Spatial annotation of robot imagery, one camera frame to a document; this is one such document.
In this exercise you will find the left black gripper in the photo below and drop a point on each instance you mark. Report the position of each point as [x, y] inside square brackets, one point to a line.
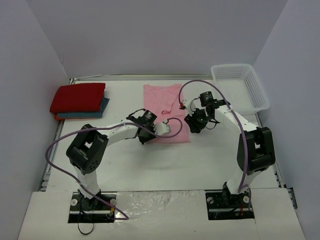
[144, 135]

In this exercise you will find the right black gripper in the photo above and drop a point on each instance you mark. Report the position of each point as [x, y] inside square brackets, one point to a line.
[193, 121]

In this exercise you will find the pink t shirt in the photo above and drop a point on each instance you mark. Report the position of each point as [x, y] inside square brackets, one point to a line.
[163, 101]

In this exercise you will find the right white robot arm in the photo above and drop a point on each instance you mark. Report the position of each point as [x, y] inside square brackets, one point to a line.
[255, 151]

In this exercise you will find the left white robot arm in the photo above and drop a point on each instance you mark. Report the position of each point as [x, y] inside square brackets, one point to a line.
[86, 151]

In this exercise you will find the folded teal t shirt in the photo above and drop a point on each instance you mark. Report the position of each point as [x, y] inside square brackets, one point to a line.
[100, 112]

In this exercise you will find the white plastic basket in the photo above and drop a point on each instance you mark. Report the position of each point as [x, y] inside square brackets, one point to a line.
[241, 86]

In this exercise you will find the folded red t shirt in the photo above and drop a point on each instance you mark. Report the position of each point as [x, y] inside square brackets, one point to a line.
[82, 97]

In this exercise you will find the white foam board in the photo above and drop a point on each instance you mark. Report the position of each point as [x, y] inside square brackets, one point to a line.
[163, 215]

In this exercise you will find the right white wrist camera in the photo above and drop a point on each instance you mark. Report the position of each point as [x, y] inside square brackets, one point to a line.
[188, 105]

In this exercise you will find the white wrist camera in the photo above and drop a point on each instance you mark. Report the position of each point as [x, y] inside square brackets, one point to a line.
[188, 105]
[162, 130]

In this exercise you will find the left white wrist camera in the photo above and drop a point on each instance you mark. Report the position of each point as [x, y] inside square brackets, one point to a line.
[162, 130]

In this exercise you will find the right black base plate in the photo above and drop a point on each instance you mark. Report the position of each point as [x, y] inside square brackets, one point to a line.
[219, 210]

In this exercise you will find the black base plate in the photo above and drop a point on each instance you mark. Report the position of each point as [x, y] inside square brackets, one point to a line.
[219, 210]
[89, 211]

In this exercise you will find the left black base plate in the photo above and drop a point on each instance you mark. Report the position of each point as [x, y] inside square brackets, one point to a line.
[89, 211]

